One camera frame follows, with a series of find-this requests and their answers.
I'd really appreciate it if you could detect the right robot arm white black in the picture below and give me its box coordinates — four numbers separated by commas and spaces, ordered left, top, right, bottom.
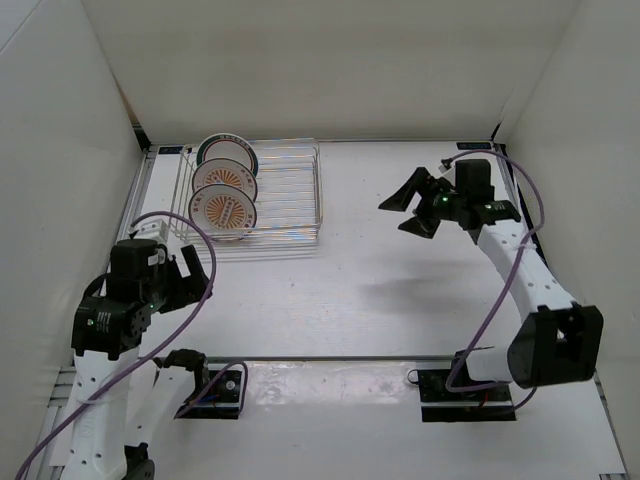
379, 152, 604, 400

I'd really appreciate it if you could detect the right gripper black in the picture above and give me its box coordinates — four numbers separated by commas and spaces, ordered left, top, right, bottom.
379, 168, 466, 240

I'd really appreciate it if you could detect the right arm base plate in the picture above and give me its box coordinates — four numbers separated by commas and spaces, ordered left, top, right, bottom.
406, 369, 516, 423

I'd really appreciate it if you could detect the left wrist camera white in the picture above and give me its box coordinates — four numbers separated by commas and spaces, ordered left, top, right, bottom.
129, 219, 169, 245

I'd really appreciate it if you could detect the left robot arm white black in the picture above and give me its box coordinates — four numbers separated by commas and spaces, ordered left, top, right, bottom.
62, 239, 211, 479

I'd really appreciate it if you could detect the green rimmed back plate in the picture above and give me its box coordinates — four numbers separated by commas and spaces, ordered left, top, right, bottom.
196, 133, 259, 176

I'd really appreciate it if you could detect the wire dish rack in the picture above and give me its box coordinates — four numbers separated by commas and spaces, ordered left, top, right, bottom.
169, 139, 323, 261

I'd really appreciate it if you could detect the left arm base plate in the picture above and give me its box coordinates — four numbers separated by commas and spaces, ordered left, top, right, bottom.
175, 361, 249, 420

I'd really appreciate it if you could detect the orange sunburst plate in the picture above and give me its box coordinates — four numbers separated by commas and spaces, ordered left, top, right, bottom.
191, 158, 258, 201
188, 184, 257, 242

